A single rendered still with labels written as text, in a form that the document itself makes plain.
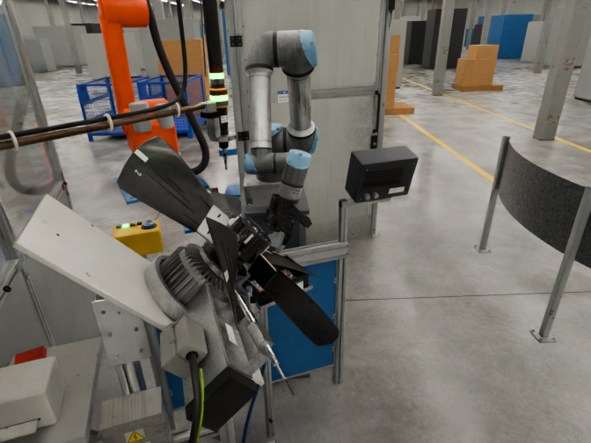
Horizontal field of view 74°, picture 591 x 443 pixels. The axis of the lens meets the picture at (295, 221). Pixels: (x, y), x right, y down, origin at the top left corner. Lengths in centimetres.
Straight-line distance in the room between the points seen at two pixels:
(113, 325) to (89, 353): 30
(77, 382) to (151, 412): 24
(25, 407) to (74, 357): 25
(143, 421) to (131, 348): 19
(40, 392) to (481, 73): 1306
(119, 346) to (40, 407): 21
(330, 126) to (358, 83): 38
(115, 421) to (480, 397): 178
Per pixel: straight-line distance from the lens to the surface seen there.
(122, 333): 109
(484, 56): 1339
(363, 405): 221
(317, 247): 171
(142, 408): 119
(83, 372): 131
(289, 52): 142
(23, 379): 120
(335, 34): 309
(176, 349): 85
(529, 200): 284
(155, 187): 99
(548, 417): 245
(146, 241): 151
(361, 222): 357
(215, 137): 104
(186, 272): 103
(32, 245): 91
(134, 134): 482
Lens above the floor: 170
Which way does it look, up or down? 26 degrees down
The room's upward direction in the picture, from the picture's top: 1 degrees counter-clockwise
